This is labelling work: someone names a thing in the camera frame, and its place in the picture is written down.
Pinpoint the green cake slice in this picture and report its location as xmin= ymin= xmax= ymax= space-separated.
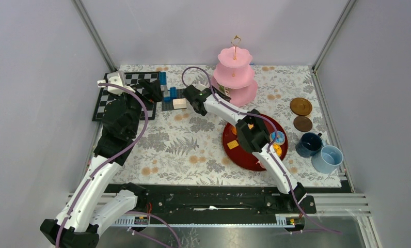
xmin=217 ymin=84 xmax=231 ymax=101

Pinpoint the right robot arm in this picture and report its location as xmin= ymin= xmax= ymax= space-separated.
xmin=183 ymin=85 xmax=307 ymax=213

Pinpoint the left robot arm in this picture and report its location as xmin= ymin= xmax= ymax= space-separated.
xmin=40 ymin=76 xmax=163 ymax=247

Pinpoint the grey lego pillar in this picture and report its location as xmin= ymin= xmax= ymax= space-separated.
xmin=161 ymin=84 xmax=170 ymax=99

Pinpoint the cream lego brick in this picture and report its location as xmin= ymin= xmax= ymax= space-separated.
xmin=172 ymin=98 xmax=187 ymax=110

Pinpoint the blue lego brick on pillar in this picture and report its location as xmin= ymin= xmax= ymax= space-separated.
xmin=159 ymin=71 xmax=167 ymax=85

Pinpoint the blue lego brick on base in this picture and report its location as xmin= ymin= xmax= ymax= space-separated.
xmin=163 ymin=87 xmax=177 ymax=102

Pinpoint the black and white chessboard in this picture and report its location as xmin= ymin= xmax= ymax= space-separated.
xmin=92 ymin=72 xmax=159 ymax=123

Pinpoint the pink three-tier cake stand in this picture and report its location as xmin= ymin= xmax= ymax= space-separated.
xmin=211 ymin=35 xmax=258 ymax=107

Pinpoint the orange round tart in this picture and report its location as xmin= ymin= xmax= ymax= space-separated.
xmin=231 ymin=126 xmax=237 ymax=135

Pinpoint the floral table cloth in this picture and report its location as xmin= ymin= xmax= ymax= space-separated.
xmin=112 ymin=65 xmax=341 ymax=188

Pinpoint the square yellow cracker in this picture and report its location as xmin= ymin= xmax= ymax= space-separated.
xmin=227 ymin=139 xmax=239 ymax=150

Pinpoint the dark red round tray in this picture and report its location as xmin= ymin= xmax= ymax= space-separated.
xmin=222 ymin=114 xmax=289 ymax=171

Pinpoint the blue iced donut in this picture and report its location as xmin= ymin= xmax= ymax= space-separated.
xmin=270 ymin=131 xmax=286 ymax=146

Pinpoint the yellow iced donut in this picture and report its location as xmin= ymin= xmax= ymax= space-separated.
xmin=273 ymin=143 xmax=282 ymax=158

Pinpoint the light brown wooden saucer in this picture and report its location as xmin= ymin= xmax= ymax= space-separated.
xmin=290 ymin=98 xmax=313 ymax=116

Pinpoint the dark brown wooden coaster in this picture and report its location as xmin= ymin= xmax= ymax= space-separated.
xmin=293 ymin=116 xmax=313 ymax=132

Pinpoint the dark blue mug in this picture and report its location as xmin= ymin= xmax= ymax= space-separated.
xmin=295 ymin=132 xmax=324 ymax=158

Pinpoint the light blue mug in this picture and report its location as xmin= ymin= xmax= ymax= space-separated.
xmin=311 ymin=145 xmax=343 ymax=174

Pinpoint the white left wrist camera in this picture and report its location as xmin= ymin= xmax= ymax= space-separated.
xmin=97 ymin=71 xmax=135 ymax=96

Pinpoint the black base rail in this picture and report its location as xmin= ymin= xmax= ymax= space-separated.
xmin=134 ymin=184 xmax=317 ymax=227

